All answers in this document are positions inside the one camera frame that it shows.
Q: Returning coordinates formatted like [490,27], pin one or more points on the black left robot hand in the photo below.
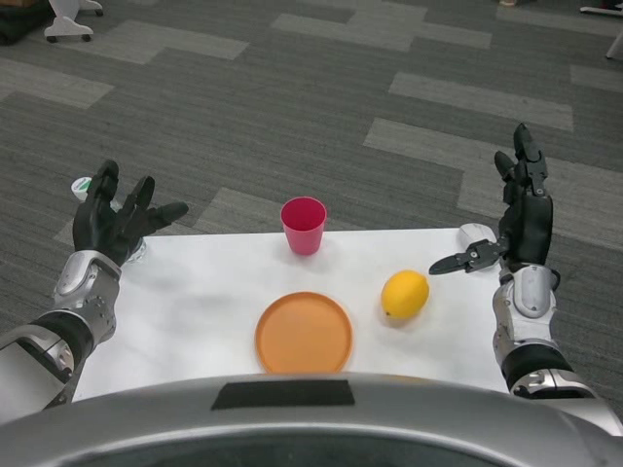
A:
[97,226]

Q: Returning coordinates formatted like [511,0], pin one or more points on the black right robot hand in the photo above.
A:
[533,228]

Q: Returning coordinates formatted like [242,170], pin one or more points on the yellow lemon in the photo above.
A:
[405,294]

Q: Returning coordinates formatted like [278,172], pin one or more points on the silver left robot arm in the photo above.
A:
[78,292]

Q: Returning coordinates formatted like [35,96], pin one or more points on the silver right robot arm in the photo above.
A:
[523,311]

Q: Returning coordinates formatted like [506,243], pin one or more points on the clear bottle with green-white cap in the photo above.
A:
[81,187]

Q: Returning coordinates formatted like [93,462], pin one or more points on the white desk leg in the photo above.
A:
[615,56]

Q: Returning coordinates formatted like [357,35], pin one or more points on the white wheeled stand foot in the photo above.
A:
[65,24]
[92,6]

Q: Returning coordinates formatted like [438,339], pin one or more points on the pink plastic cup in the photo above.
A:
[304,233]

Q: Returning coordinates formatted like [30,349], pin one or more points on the white desk foot bar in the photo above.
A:
[601,10]

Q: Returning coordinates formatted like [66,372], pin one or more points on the orange round plate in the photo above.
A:
[304,333]

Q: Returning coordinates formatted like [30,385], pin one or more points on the silver robot chest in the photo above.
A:
[311,423]

